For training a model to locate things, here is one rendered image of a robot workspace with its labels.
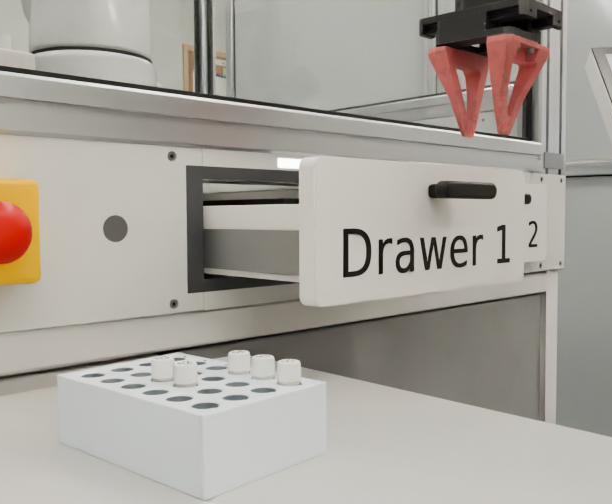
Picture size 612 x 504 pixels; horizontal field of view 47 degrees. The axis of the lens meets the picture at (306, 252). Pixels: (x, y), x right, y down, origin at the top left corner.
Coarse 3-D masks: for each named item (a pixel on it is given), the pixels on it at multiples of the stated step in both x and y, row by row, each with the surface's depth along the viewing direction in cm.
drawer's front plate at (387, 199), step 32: (320, 160) 50; (352, 160) 53; (384, 160) 55; (320, 192) 51; (352, 192) 53; (384, 192) 55; (416, 192) 58; (512, 192) 68; (320, 224) 51; (352, 224) 53; (384, 224) 56; (416, 224) 58; (448, 224) 61; (480, 224) 65; (512, 224) 69; (320, 256) 51; (352, 256) 53; (384, 256) 56; (416, 256) 58; (448, 256) 62; (480, 256) 65; (512, 256) 69; (320, 288) 51; (352, 288) 53; (384, 288) 56; (416, 288) 59; (448, 288) 62
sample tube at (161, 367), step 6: (156, 360) 37; (162, 360) 37; (168, 360) 37; (174, 360) 38; (156, 366) 37; (162, 366) 37; (168, 366) 37; (156, 372) 37; (162, 372) 37; (168, 372) 37; (156, 378) 37; (162, 378) 37; (168, 378) 38
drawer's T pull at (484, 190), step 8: (432, 184) 59; (440, 184) 55; (448, 184) 55; (456, 184) 56; (464, 184) 57; (472, 184) 57; (480, 184) 58; (488, 184) 59; (432, 192) 59; (440, 192) 55; (448, 192) 55; (456, 192) 56; (464, 192) 57; (472, 192) 57; (480, 192) 58; (488, 192) 59; (496, 192) 60
